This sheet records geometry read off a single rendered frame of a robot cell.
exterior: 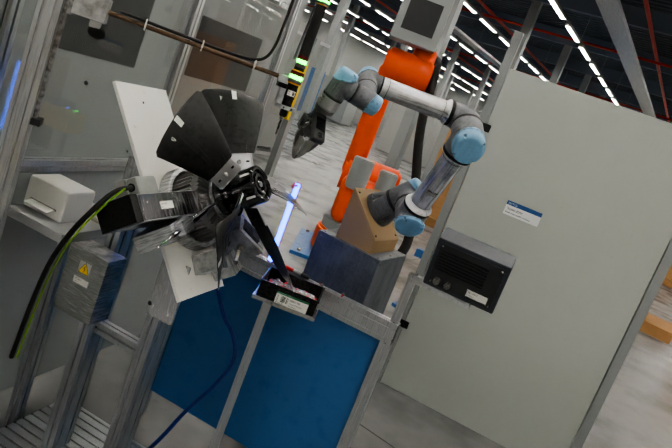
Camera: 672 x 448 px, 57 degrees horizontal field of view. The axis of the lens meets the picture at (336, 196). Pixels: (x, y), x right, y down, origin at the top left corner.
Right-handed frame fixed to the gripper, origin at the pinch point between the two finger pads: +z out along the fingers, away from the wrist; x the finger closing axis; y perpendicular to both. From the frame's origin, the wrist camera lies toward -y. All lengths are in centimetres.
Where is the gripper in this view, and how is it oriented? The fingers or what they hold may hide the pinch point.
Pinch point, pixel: (295, 156)
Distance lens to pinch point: 220.0
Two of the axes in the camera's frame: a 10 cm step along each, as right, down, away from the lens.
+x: -8.1, -3.9, -4.5
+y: -2.2, -5.1, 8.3
